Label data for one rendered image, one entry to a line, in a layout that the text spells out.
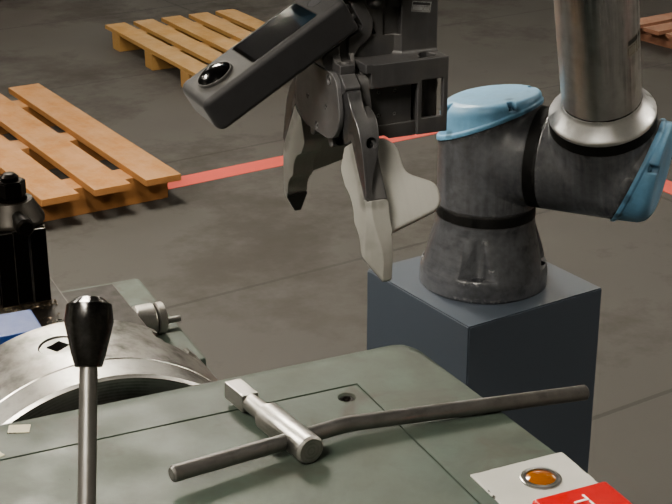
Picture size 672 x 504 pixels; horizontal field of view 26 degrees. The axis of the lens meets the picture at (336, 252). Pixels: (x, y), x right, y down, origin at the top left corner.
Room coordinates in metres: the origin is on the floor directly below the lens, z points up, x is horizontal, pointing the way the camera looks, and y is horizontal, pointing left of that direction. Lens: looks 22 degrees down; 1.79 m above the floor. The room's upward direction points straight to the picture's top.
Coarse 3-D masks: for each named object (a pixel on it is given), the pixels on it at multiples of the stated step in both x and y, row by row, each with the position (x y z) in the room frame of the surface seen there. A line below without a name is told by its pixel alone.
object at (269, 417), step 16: (240, 384) 0.99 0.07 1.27; (240, 400) 0.97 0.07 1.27; (256, 400) 0.96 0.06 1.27; (256, 416) 0.94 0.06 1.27; (272, 416) 0.93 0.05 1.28; (288, 416) 0.93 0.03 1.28; (272, 432) 0.92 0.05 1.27; (288, 432) 0.91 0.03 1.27; (304, 432) 0.91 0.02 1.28; (288, 448) 0.91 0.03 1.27; (304, 448) 0.90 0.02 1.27; (320, 448) 0.90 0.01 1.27
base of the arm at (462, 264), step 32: (448, 224) 1.56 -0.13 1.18; (480, 224) 1.54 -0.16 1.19; (512, 224) 1.55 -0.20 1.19; (448, 256) 1.55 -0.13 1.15; (480, 256) 1.54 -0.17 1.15; (512, 256) 1.54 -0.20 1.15; (544, 256) 1.60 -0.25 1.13; (448, 288) 1.54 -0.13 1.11; (480, 288) 1.52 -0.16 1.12; (512, 288) 1.53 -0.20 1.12
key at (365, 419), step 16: (464, 400) 0.97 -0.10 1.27; (480, 400) 0.97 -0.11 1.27; (496, 400) 0.98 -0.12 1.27; (512, 400) 0.98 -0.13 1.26; (528, 400) 0.98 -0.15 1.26; (544, 400) 0.99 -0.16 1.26; (560, 400) 0.99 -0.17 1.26; (576, 400) 0.99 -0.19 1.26; (352, 416) 0.94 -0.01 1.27; (368, 416) 0.94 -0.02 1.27; (384, 416) 0.95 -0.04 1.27; (400, 416) 0.95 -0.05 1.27; (416, 416) 0.95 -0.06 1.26; (432, 416) 0.96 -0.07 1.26; (448, 416) 0.96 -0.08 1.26; (320, 432) 0.92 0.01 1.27; (336, 432) 0.93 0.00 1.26; (240, 448) 0.89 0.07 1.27; (256, 448) 0.90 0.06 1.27; (272, 448) 0.90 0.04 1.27; (176, 464) 0.87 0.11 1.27; (192, 464) 0.87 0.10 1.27; (208, 464) 0.87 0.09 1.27; (224, 464) 0.88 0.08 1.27; (176, 480) 0.86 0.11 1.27
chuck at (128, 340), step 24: (24, 336) 1.16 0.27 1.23; (48, 336) 1.15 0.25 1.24; (120, 336) 1.16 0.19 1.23; (144, 336) 1.18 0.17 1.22; (0, 360) 1.13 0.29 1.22; (24, 360) 1.12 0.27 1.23; (48, 360) 1.11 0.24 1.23; (72, 360) 1.10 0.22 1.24; (168, 360) 1.13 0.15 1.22; (192, 360) 1.18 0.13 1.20; (0, 384) 1.09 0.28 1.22; (24, 384) 1.08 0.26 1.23
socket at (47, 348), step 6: (48, 342) 1.14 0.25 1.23; (54, 342) 1.14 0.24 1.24; (60, 342) 1.14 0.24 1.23; (66, 342) 1.14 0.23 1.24; (42, 348) 1.13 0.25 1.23; (48, 348) 1.13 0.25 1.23; (54, 348) 1.14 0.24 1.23; (60, 348) 1.14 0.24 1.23; (66, 348) 1.13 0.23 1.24; (48, 354) 1.12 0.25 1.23; (54, 354) 1.12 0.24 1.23
